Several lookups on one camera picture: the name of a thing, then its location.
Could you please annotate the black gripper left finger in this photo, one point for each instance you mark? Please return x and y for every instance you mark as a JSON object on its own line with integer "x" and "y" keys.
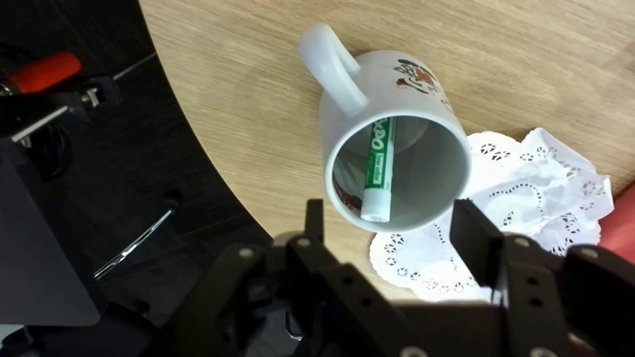
{"x": 330, "y": 297}

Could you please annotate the white printed mug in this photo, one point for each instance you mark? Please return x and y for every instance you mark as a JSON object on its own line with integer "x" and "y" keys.
{"x": 409, "y": 85}

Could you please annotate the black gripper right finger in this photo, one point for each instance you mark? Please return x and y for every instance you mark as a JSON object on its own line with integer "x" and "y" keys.
{"x": 528, "y": 297}

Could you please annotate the white paper doily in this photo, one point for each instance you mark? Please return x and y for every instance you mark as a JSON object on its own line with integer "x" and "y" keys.
{"x": 528, "y": 198}

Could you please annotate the orange sweater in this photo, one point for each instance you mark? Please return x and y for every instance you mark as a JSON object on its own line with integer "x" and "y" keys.
{"x": 622, "y": 230}

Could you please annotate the black robot cart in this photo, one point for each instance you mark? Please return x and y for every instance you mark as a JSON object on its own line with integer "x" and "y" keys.
{"x": 40, "y": 250}

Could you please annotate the green and white marker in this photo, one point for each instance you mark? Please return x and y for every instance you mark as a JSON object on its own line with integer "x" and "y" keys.
{"x": 378, "y": 171}

